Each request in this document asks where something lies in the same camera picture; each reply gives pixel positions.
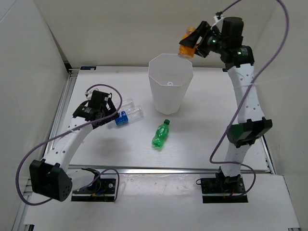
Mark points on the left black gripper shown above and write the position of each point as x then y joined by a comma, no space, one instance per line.
111,110

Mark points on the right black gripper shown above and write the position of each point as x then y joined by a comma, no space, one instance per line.
192,40

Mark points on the orange plastic juice bottle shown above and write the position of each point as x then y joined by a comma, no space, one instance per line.
187,52

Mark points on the clear bottle with blue label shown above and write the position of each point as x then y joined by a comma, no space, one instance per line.
126,117

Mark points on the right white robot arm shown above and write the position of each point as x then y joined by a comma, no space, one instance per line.
239,64

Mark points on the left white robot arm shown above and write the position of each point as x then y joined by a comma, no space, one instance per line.
48,176

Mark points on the white octagonal plastic bin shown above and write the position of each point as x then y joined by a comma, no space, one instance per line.
169,77

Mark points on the clear unlabelled plastic bottle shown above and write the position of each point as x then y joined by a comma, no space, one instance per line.
126,105

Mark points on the green plastic soda bottle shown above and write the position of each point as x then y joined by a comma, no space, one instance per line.
161,135

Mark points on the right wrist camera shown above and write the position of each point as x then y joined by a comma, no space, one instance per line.
231,32

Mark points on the aluminium front rail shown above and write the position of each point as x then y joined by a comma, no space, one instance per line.
150,170

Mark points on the aluminium rail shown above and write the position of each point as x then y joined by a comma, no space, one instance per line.
56,127
150,170

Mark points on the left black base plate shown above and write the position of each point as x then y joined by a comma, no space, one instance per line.
100,189

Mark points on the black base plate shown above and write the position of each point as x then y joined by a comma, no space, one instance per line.
100,189
222,190

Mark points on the aluminium left rail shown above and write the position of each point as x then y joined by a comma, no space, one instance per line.
56,127

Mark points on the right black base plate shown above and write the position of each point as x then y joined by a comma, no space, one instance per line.
222,190

